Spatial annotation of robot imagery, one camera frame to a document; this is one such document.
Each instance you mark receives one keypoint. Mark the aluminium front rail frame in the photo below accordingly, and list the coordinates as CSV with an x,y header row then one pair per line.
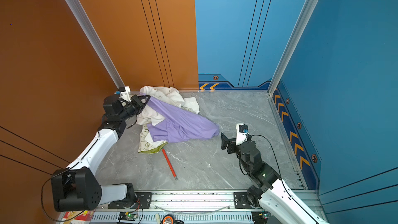
x,y
190,206

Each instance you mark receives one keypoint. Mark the red cardboard box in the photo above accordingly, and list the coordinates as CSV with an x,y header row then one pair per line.
x,y
76,217

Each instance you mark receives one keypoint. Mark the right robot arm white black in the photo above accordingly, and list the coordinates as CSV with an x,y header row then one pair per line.
x,y
269,191

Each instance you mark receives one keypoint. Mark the green circuit board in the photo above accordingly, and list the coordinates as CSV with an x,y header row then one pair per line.
x,y
128,217

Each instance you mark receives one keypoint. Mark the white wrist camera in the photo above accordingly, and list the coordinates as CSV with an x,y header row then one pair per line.
x,y
242,132
124,93

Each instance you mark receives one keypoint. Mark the floral patterned cream cloth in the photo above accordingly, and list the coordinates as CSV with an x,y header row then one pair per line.
x,y
145,137

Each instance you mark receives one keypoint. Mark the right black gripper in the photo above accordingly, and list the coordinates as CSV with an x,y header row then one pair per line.
x,y
224,142

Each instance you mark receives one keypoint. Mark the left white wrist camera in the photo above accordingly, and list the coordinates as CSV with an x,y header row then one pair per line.
x,y
124,93

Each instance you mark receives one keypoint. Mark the white cloth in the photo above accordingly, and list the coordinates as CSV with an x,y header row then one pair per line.
x,y
168,95

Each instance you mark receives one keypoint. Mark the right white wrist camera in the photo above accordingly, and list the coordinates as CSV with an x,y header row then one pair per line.
x,y
242,132

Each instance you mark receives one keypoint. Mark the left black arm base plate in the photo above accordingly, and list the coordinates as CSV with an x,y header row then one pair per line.
x,y
141,200

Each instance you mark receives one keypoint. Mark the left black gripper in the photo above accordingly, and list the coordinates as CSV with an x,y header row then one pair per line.
x,y
136,102

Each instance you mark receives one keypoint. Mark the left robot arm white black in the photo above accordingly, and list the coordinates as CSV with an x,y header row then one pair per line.
x,y
76,188

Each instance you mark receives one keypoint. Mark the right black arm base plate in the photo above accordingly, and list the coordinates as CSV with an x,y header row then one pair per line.
x,y
243,200

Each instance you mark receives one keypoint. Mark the purple cloth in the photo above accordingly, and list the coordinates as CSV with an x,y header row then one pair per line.
x,y
180,125

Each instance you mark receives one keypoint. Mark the green cloth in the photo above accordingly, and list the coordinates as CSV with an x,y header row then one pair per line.
x,y
150,150

